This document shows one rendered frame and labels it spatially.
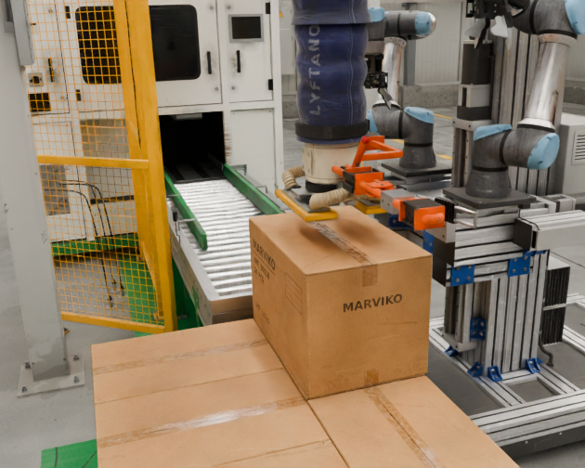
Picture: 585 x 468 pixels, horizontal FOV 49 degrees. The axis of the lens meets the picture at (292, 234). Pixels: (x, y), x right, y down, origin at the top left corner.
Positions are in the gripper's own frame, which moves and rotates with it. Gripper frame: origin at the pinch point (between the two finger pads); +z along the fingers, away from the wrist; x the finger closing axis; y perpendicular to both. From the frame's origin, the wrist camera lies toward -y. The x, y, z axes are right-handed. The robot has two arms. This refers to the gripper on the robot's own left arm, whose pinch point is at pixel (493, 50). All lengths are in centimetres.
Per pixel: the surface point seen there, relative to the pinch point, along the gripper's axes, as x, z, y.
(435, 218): 36, 33, 37
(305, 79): -26, 7, 45
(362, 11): -20.9, -11.1, 29.7
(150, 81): -143, 14, 78
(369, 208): -13, 45, 31
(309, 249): -19, 57, 48
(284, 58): -929, 48, -230
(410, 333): -1, 82, 22
